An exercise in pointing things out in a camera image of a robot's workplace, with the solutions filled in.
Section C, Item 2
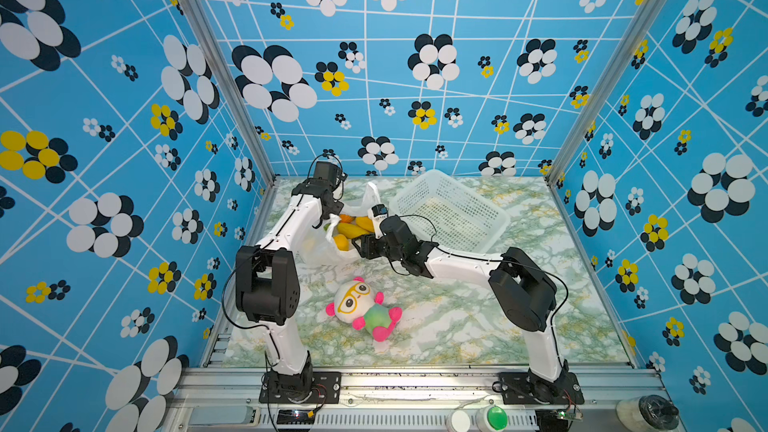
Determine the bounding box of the white round button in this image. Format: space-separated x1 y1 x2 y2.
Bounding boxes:
445 410 472 432

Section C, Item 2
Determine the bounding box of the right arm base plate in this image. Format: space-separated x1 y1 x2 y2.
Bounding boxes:
494 370 585 406

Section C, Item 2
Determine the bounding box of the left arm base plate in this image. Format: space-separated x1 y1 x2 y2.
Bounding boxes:
258 371 341 405

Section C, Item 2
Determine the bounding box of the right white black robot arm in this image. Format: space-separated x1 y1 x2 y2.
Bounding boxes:
352 216 571 403

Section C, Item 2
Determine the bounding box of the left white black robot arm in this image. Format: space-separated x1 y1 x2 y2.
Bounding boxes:
234 158 346 400

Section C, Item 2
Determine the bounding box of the translucent white plastic bag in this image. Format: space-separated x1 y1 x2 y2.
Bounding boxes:
298 181 382 266

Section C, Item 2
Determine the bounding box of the colourful plush toy with glasses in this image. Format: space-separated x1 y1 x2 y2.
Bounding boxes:
325 277 403 342

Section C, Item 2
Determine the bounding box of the white plastic mesh basket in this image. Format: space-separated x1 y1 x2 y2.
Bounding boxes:
389 170 511 253

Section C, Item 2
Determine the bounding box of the clear tape roll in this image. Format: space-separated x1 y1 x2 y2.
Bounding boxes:
616 395 680 432

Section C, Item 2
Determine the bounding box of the green round button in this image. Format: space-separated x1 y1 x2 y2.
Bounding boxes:
476 405 509 432

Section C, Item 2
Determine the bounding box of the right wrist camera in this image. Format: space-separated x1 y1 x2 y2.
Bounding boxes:
368 204 389 239

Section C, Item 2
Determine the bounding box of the aluminium corner post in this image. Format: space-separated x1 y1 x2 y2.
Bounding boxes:
546 0 668 189
181 0 276 189

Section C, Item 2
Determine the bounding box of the aluminium front rail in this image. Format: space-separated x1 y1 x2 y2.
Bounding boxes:
161 364 669 431

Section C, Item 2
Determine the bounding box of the left aluminium corner post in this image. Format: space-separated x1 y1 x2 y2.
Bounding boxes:
181 0 276 189

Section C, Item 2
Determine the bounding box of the right aluminium corner post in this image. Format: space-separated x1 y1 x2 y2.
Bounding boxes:
546 0 668 189

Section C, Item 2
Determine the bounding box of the yellow banana fruit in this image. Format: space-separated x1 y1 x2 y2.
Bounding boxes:
332 214 374 251

